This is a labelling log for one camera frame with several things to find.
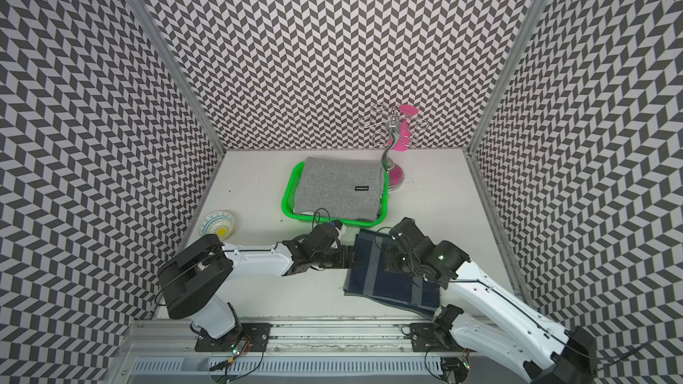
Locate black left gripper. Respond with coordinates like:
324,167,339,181
313,245,364,270

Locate aluminium corner post right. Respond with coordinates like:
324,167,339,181
466,0,550,156

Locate green plastic perforated basket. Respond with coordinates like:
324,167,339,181
281,162,389,229

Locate blue yellow patterned bowl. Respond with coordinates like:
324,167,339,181
197,211,235,242

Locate aluminium corner post left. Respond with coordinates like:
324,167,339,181
126,0,225,158

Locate grey fuzzy scarf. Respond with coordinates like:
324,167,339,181
293,156,385,222

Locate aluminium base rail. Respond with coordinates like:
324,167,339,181
106,316,530,383

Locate chrome pink jewellery stand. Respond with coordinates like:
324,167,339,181
361,104,423,191

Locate aluminium corner post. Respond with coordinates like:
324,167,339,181
126,0,225,158
466,0,550,156

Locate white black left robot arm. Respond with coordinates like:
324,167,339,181
158,220,357,343

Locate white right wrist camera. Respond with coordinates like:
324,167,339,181
330,220,347,238

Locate navy plaid scarf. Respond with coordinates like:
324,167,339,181
343,229,441,319

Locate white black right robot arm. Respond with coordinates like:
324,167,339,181
389,218,598,383

